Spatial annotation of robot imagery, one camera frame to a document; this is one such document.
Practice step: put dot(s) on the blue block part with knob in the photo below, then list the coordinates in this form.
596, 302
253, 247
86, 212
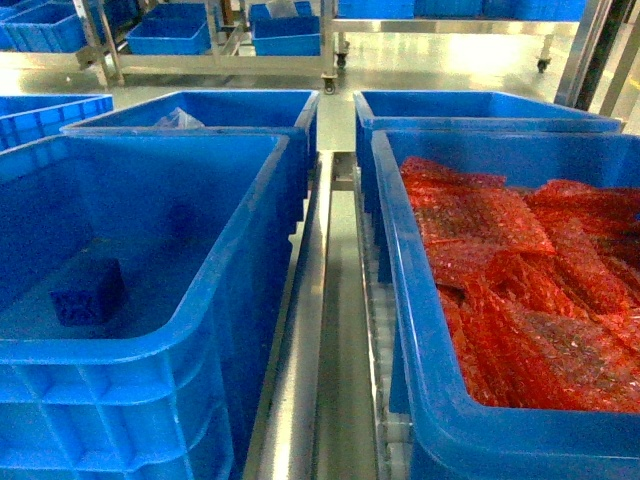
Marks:
89, 293

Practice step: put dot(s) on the empty blue bin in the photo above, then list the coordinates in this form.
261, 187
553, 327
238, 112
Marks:
169, 387

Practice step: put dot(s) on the blue bin behind right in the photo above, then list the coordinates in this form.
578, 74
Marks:
459, 110

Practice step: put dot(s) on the blue bin with red bags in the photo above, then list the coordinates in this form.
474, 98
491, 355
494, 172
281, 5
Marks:
454, 436

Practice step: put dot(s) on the stainless steel flow rack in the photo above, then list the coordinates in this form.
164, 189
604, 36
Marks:
324, 411

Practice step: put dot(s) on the red bubble wrap bags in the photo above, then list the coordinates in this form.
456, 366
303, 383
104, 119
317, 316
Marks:
539, 287

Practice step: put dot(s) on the blue bin behind left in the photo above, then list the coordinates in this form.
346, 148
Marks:
280, 112

